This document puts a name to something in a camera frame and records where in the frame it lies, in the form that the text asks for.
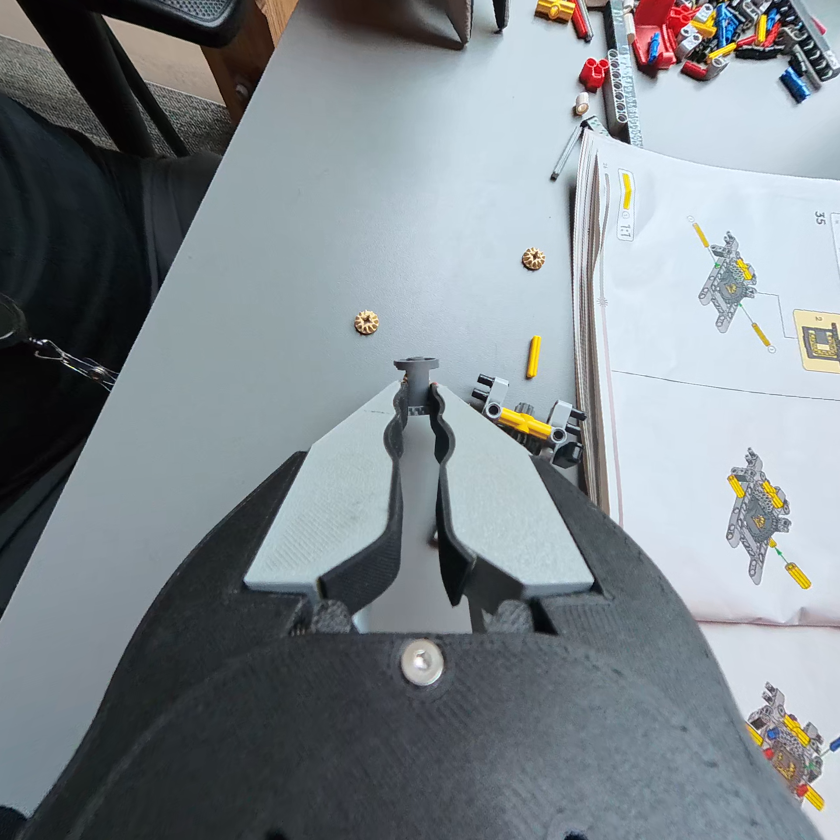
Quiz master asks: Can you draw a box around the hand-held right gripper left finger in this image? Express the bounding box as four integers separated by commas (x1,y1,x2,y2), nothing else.
244,379,404,621

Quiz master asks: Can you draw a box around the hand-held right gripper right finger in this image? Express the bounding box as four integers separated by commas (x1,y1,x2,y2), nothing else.
428,382,595,632

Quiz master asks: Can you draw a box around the grey lego frame assembly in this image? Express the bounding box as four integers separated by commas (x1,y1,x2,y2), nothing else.
471,373,587,468

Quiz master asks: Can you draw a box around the grey lego differential piece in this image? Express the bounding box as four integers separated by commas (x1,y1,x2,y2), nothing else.
394,356,439,417

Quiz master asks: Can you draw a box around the long grey lego strip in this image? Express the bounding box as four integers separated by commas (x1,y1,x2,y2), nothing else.
607,0,647,147

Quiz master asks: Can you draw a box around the large red lego panel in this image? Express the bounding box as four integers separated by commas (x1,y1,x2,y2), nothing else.
631,0,680,70

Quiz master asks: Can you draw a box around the light grey lego axle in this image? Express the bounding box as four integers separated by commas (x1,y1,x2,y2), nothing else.
550,125,585,181

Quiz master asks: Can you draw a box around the lego instruction booklet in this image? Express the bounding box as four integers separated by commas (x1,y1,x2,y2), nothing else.
572,129,840,829

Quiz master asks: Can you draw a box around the pile of loose lego pieces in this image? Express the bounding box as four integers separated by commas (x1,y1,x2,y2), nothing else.
613,0,840,105

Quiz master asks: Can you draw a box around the wooden table leg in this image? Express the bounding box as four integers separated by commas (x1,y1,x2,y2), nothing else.
202,0,290,124

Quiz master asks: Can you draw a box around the black office chair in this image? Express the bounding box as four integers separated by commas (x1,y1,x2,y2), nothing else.
16,0,244,158

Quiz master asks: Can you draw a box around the black badge reel with clip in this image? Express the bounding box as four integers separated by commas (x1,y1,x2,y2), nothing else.
0,292,120,395

